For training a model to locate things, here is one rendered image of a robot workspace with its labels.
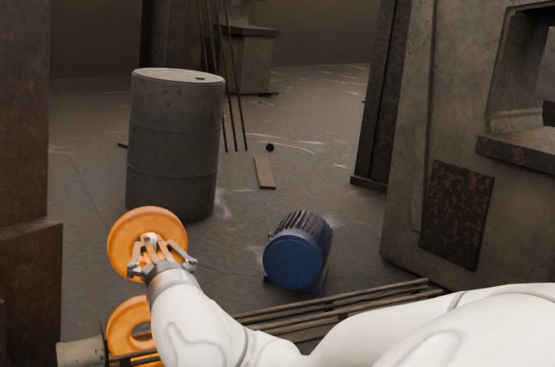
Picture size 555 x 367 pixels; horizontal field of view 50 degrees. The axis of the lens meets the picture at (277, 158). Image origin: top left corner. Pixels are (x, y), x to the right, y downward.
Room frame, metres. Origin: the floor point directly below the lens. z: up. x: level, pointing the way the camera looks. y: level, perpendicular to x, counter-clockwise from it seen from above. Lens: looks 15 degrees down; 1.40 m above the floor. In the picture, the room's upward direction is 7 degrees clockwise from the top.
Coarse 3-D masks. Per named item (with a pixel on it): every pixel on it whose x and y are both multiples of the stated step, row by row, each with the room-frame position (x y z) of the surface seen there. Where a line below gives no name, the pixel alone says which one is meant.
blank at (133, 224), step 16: (144, 208) 1.10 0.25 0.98; (160, 208) 1.12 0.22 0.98; (128, 224) 1.08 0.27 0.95; (144, 224) 1.09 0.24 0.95; (160, 224) 1.10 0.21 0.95; (176, 224) 1.11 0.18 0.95; (112, 240) 1.07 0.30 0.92; (128, 240) 1.08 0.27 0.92; (176, 240) 1.11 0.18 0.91; (112, 256) 1.07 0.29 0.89; (128, 256) 1.08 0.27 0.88; (144, 256) 1.12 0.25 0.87
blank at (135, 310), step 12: (132, 300) 1.10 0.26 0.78; (144, 300) 1.10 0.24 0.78; (120, 312) 1.08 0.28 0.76; (132, 312) 1.08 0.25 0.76; (144, 312) 1.09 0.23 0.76; (108, 324) 1.08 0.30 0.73; (120, 324) 1.07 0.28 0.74; (132, 324) 1.08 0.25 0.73; (108, 336) 1.07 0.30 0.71; (120, 336) 1.08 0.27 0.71; (108, 348) 1.07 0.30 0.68; (120, 348) 1.08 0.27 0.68; (132, 348) 1.08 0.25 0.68; (144, 348) 1.10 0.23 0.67
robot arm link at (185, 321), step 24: (168, 288) 0.86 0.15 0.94; (192, 288) 0.86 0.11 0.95; (168, 312) 0.79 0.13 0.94; (192, 312) 0.78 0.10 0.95; (216, 312) 0.81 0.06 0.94; (168, 336) 0.76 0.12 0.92; (192, 336) 0.74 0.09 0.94; (216, 336) 0.75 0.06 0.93; (240, 336) 0.82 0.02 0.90; (168, 360) 0.73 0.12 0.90; (192, 360) 0.72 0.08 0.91; (216, 360) 0.74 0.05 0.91; (240, 360) 0.80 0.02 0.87
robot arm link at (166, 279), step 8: (168, 272) 0.90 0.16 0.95; (176, 272) 0.90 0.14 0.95; (184, 272) 0.91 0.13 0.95; (152, 280) 0.90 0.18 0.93; (160, 280) 0.89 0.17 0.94; (168, 280) 0.88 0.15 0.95; (176, 280) 0.88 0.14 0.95; (184, 280) 0.88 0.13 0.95; (192, 280) 0.90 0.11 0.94; (152, 288) 0.88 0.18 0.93; (160, 288) 0.86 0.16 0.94; (200, 288) 0.89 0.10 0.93; (152, 296) 0.87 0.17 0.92; (152, 304) 0.85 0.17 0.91
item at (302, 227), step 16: (288, 224) 2.85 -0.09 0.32; (304, 224) 2.82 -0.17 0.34; (320, 224) 2.96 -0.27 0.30; (272, 240) 2.70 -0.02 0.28; (288, 240) 2.66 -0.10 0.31; (304, 240) 2.66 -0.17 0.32; (320, 240) 2.76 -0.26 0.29; (272, 256) 2.67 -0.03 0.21; (288, 256) 2.65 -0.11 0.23; (304, 256) 2.64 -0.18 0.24; (320, 256) 2.68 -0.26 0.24; (272, 272) 2.67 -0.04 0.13; (288, 272) 2.65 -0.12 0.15; (304, 272) 2.64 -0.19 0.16; (320, 272) 2.76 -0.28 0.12; (288, 288) 2.67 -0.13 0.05; (304, 288) 2.77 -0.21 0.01; (320, 288) 2.75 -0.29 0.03
